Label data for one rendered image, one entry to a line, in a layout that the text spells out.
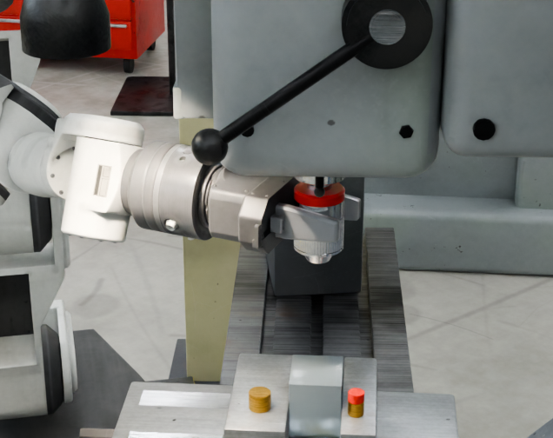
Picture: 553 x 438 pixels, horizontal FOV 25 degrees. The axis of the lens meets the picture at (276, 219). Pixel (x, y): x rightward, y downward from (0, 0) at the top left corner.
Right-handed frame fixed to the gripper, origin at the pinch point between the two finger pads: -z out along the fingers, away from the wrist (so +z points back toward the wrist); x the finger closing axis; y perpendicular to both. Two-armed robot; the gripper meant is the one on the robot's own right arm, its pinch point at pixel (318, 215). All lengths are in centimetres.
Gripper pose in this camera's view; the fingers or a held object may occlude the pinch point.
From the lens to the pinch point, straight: 117.5
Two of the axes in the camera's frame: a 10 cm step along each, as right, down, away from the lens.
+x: 4.0, -3.7, 8.4
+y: -0.1, 9.1, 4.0
